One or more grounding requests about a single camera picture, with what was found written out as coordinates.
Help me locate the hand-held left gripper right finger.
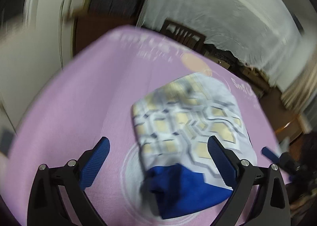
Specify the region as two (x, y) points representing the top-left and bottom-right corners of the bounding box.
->
(207, 135), (291, 226)

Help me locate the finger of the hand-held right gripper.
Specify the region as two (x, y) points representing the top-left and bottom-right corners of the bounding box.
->
(261, 147), (285, 167)

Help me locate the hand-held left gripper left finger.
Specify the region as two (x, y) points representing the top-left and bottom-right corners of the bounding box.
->
(27, 136), (111, 226)

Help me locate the blue red white hooded jacket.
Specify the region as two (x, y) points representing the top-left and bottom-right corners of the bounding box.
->
(131, 72), (258, 220)

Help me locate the pink printed blanket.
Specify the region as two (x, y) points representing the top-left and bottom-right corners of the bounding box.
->
(0, 25), (291, 226)

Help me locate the dark wooden chair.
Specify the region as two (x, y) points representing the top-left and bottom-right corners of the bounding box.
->
(161, 20), (206, 51)

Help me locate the white lace cover cloth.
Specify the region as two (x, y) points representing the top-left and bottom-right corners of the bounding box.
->
(136, 0), (306, 88)

